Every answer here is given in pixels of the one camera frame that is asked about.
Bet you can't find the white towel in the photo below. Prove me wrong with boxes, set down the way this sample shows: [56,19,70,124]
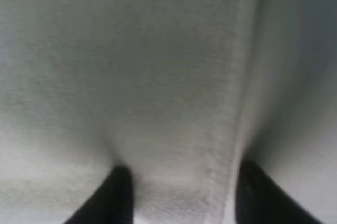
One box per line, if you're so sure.
[1,0,336,223]

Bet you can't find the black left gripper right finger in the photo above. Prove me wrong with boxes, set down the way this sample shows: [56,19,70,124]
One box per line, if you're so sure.
[235,161,319,224]

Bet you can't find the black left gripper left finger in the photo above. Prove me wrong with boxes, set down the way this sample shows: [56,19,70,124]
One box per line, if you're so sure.
[67,166,134,224]

